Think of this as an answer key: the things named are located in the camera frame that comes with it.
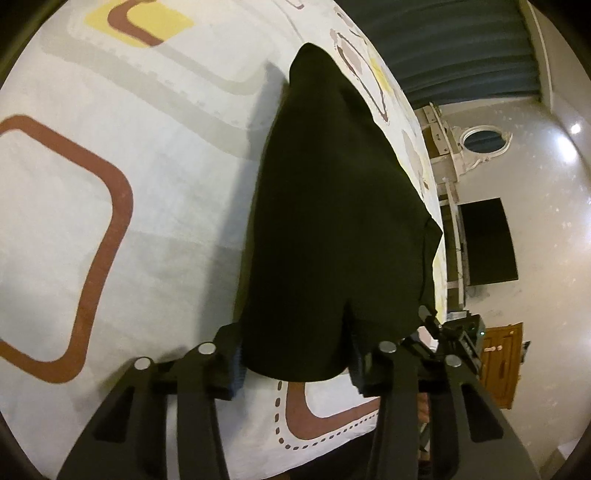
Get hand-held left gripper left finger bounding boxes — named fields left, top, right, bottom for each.
left=55, top=323, right=245, bottom=480

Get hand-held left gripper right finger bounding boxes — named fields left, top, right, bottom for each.
left=348, top=339, right=541, bottom=480

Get black pants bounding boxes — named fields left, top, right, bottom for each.
left=235, top=42, right=444, bottom=383

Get wooden cabinet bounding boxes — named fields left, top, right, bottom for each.
left=478, top=323, right=525, bottom=411

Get oval white-framed mirror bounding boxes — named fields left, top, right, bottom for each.
left=455, top=124, right=513, bottom=171

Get patterned white bedsheet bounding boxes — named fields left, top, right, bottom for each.
left=0, top=0, right=448, bottom=480

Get teal curtain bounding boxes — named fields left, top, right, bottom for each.
left=335, top=0, right=541, bottom=109

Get white curtain cornice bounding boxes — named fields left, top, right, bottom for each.
left=522, top=0, right=555, bottom=107

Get black wall television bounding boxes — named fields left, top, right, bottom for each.
left=459, top=198, right=519, bottom=286

